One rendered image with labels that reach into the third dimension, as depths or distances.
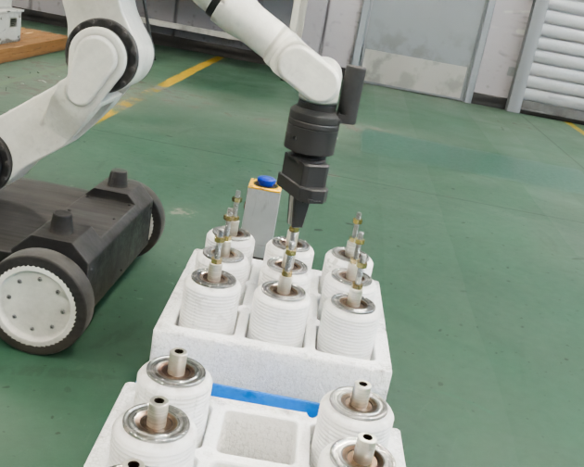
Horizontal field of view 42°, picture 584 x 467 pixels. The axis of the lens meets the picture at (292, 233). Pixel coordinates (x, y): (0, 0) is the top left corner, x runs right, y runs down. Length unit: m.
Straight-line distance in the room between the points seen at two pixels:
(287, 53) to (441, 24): 5.11
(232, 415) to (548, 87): 5.56
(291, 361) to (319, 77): 0.46
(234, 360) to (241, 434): 0.19
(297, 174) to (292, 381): 0.35
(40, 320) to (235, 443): 0.54
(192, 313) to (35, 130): 0.57
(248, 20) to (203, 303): 0.46
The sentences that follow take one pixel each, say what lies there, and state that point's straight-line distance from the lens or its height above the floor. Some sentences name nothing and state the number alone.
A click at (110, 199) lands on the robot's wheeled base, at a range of 1.81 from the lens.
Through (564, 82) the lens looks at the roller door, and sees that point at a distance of 6.47.
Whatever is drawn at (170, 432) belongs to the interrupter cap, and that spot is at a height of 0.25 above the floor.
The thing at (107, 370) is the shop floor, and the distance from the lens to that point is 1.49.
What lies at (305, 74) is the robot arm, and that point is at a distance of 1.25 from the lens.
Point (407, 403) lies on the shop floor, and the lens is 1.55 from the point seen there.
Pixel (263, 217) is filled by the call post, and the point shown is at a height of 0.25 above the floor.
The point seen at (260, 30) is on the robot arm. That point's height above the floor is 0.65.
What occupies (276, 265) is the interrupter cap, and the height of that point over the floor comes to 0.25.
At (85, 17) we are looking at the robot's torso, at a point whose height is 0.60.
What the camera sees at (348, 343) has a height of 0.20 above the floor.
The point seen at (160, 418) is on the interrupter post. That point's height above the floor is 0.26.
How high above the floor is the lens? 0.75
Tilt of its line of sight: 19 degrees down
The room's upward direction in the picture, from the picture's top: 10 degrees clockwise
